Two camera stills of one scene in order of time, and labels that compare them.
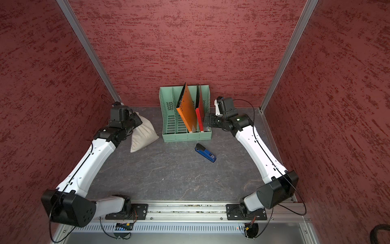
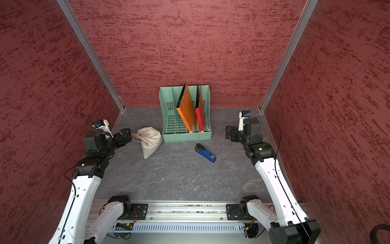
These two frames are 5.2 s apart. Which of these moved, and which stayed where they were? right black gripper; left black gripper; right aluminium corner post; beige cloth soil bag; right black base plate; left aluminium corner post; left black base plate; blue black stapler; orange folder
Moved: beige cloth soil bag; left black gripper; right black gripper
Stayed: blue black stapler; orange folder; right black base plate; left aluminium corner post; left black base plate; right aluminium corner post
